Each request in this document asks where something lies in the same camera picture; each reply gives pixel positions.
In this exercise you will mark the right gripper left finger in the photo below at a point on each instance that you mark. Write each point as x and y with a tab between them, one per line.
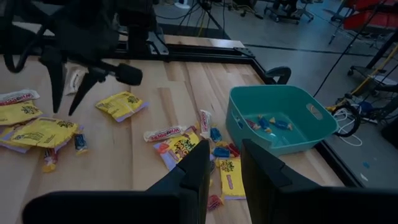
186	199

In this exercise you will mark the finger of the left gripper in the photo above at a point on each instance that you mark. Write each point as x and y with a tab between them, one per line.
57	84
87	84

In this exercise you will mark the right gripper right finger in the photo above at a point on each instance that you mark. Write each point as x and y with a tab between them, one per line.
280	202

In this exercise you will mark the red candy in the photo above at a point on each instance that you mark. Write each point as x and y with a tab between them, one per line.
214	202
50	160
234	150
252	125

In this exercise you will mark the yellow Sour Patch candy pack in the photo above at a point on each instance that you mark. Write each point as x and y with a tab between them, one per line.
18	112
121	105
178	149
43	132
231	177
12	145

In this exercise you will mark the blue candy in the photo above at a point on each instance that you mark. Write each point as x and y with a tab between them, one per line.
281	124
216	134
264	123
221	152
81	143

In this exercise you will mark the light teal plastic bin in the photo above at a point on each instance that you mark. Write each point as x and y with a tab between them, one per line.
248	133

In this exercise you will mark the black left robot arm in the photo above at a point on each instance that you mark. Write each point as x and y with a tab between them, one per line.
77	21

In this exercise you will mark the black tripod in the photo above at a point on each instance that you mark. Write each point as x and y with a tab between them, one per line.
206	5

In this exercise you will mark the black arc clamp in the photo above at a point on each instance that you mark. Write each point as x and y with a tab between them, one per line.
280	73

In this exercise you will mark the black office chair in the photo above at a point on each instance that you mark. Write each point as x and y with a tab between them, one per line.
289	12

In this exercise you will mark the red plastic crate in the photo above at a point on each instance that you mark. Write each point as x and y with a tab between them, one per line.
370	18

